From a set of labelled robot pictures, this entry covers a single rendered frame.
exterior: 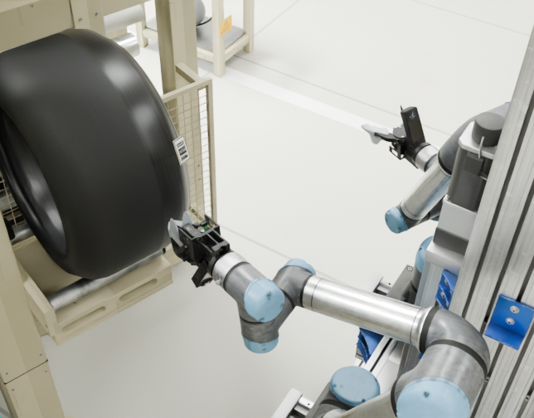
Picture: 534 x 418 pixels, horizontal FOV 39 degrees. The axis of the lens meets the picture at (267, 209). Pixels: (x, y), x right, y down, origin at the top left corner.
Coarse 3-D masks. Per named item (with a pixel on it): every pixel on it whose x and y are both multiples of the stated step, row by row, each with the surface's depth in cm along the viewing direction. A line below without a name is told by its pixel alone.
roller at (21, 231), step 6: (24, 222) 211; (12, 228) 209; (18, 228) 209; (24, 228) 209; (30, 228) 210; (18, 234) 208; (24, 234) 209; (30, 234) 210; (12, 240) 208; (18, 240) 209; (24, 240) 211
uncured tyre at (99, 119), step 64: (0, 64) 170; (64, 64) 167; (128, 64) 171; (0, 128) 202; (64, 128) 160; (128, 128) 165; (64, 192) 162; (128, 192) 167; (64, 256) 183; (128, 256) 179
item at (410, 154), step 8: (400, 128) 221; (400, 136) 218; (392, 144) 225; (400, 144) 219; (408, 144) 218; (424, 144) 214; (392, 152) 225; (400, 152) 221; (408, 152) 221; (416, 152) 214; (408, 160) 222
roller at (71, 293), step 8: (152, 256) 205; (136, 264) 202; (144, 264) 204; (120, 272) 200; (128, 272) 202; (80, 280) 196; (88, 280) 196; (96, 280) 197; (104, 280) 198; (112, 280) 200; (64, 288) 194; (72, 288) 194; (80, 288) 195; (88, 288) 196; (96, 288) 197; (48, 296) 192; (56, 296) 192; (64, 296) 193; (72, 296) 194; (80, 296) 195; (56, 304) 192; (64, 304) 193
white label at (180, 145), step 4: (180, 136) 174; (176, 140) 172; (180, 140) 174; (184, 140) 175; (176, 144) 172; (180, 144) 174; (184, 144) 175; (176, 148) 172; (180, 148) 174; (184, 148) 175; (176, 152) 173; (180, 152) 174; (184, 152) 175; (188, 152) 176; (180, 156) 174; (184, 156) 175; (188, 156) 176; (180, 160) 174; (184, 160) 175; (180, 164) 174
